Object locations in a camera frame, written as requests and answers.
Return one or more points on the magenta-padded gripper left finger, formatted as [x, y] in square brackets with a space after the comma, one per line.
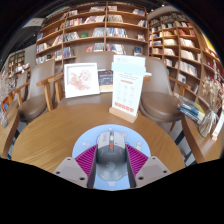
[85, 160]

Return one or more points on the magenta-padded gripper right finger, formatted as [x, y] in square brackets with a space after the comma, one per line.
[138, 160]

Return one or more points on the grey computer mouse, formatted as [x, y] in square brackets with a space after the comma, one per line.
[111, 156]

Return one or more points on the round light blue mouse pad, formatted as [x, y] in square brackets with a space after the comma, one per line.
[85, 140]

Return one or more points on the brown padded armchair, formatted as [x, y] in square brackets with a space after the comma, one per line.
[95, 57]
[35, 100]
[156, 100]

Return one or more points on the oval wooden side table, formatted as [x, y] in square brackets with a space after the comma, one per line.
[7, 133]
[203, 146]

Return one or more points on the white sign in wooden base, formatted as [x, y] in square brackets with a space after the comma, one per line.
[126, 90]

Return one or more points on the stack of books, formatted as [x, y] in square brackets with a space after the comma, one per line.
[190, 109]

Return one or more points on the glass vase with dried flowers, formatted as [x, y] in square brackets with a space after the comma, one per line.
[208, 123]

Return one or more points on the white framed flower picture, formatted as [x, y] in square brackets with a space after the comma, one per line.
[81, 80]

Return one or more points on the dark standing book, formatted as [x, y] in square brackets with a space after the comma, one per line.
[105, 79]

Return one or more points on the small white table sign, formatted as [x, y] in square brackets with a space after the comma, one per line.
[218, 128]

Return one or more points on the glass vase with pink flowers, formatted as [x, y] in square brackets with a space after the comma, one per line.
[3, 116]

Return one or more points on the small distant bookshelf unit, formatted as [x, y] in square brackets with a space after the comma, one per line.
[16, 65]

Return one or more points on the angled wooden bookshelf unit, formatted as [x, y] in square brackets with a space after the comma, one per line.
[180, 46]

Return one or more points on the white hanging ceiling panel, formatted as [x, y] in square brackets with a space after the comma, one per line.
[33, 22]

